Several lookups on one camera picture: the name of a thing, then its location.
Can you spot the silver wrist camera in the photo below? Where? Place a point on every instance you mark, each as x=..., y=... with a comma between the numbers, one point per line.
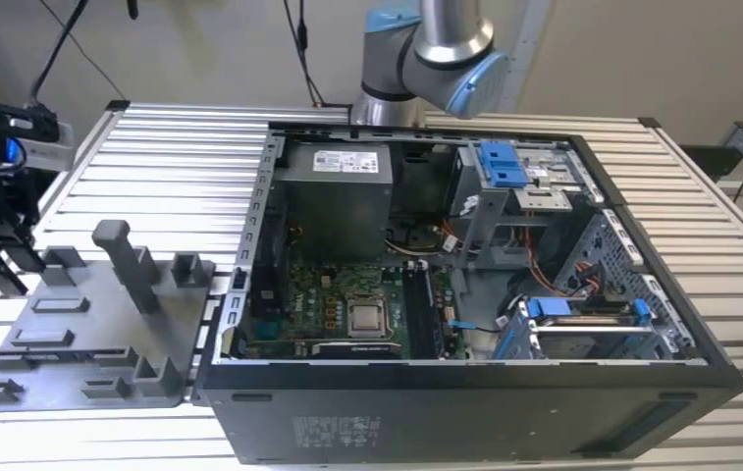
x=49, y=149

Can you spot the green Dell motherboard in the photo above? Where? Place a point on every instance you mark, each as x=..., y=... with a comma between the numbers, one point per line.
x=304, y=289

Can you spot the silver CPU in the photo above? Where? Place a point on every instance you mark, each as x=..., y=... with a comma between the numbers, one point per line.
x=365, y=318

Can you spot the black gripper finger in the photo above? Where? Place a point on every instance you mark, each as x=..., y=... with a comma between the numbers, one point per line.
x=21, y=259
x=7, y=280

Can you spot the grey plastic parts rack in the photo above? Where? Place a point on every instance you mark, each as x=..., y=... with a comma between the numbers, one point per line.
x=101, y=353

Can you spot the RAM stick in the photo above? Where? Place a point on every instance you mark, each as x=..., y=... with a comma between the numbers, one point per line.
x=433, y=314

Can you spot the grey power supply unit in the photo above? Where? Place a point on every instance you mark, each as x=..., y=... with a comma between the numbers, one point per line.
x=331, y=211

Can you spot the black PC case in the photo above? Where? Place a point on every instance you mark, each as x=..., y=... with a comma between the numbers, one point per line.
x=410, y=417

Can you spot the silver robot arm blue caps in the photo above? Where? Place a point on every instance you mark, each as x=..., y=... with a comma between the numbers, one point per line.
x=449, y=29

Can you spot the black RAM slot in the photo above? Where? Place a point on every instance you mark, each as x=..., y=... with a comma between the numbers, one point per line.
x=410, y=314
x=419, y=314

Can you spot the hard disk blue carrier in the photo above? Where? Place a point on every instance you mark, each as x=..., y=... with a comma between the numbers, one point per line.
x=580, y=341

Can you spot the black case fan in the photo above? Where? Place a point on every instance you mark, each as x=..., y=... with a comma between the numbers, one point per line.
x=271, y=265

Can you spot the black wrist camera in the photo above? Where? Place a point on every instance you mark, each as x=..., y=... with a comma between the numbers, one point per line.
x=23, y=120

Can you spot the black graphics card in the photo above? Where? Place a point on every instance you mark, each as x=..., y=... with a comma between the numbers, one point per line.
x=354, y=349

